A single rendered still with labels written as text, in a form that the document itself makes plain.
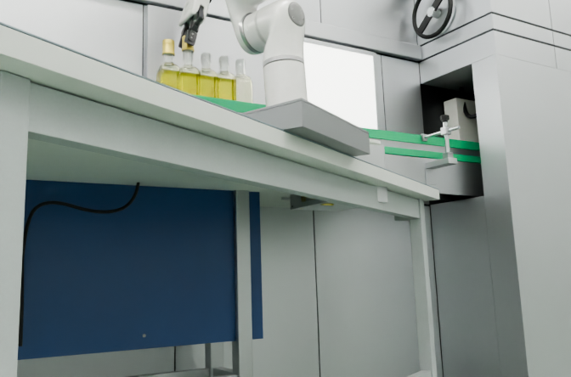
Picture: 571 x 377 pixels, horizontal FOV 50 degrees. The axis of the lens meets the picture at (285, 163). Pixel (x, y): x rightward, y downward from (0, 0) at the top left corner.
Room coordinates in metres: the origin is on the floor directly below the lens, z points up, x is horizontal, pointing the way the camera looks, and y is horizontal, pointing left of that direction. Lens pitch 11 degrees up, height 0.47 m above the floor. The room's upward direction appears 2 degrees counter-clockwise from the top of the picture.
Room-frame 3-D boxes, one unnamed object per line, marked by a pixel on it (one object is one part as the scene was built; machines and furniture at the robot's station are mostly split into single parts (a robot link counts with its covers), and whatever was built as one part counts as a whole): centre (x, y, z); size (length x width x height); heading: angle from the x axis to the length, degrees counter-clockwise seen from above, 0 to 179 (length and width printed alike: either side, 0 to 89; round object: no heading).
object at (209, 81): (1.73, 0.22, 0.99); 0.06 x 0.06 x 0.21; 33
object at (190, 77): (1.70, 0.27, 0.99); 0.06 x 0.06 x 0.21; 32
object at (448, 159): (2.05, -0.53, 0.90); 0.17 x 0.05 x 0.23; 32
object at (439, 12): (2.27, -0.60, 1.49); 0.21 x 0.05 x 0.21; 32
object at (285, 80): (1.33, -0.02, 0.87); 0.16 x 0.13 x 0.15; 58
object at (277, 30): (1.35, 0.01, 1.03); 0.13 x 0.10 x 0.16; 48
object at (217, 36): (2.01, 0.03, 1.15); 0.90 x 0.03 x 0.34; 122
